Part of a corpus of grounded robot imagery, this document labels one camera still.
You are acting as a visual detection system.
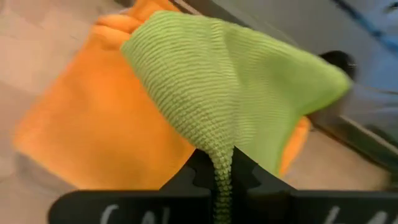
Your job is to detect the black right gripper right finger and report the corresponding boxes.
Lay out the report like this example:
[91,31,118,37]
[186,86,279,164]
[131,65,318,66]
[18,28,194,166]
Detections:
[231,147,398,224]

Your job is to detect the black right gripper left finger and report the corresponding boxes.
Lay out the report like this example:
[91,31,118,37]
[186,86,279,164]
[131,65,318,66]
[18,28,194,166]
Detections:
[47,148,218,224]

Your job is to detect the orange microfiber towel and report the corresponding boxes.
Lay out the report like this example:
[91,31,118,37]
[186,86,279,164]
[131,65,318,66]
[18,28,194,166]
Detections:
[12,0,312,191]

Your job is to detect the lime green microfiber towel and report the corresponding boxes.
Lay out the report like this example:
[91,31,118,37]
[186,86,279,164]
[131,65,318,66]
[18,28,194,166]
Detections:
[120,10,353,224]

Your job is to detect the blue cable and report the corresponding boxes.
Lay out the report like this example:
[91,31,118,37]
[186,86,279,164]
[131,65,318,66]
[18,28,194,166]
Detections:
[331,0,398,52]

